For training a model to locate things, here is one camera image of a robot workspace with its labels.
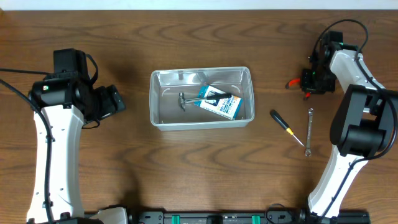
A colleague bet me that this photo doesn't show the silver combination wrench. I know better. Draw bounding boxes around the silver combination wrench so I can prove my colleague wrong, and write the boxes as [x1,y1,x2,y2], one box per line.
[305,108,313,157]

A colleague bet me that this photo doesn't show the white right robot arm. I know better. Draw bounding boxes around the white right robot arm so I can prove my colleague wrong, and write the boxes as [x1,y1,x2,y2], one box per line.
[300,31,397,222]

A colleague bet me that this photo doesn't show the black yellow screwdriver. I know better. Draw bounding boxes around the black yellow screwdriver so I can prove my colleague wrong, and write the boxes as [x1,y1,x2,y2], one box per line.
[270,110,304,146]

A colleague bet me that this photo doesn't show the clear plastic storage box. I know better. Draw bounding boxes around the clear plastic storage box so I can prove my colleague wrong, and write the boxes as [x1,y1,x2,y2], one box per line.
[149,67,255,131]

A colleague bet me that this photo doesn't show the small black-handled hammer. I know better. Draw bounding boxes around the small black-handled hammer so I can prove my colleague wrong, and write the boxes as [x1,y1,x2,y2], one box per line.
[178,92,232,111]

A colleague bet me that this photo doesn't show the red-handled pliers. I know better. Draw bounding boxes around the red-handled pliers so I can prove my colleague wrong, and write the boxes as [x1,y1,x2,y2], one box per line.
[285,78,311,101]

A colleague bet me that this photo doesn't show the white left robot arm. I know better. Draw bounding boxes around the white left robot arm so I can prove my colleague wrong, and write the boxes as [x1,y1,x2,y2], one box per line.
[26,49,129,223]

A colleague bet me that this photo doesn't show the blue white screw box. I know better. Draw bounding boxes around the blue white screw box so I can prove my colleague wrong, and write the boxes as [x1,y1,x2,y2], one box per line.
[194,85,243,120]

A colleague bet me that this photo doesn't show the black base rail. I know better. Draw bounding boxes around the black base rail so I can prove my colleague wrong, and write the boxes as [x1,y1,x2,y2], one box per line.
[83,210,371,224]

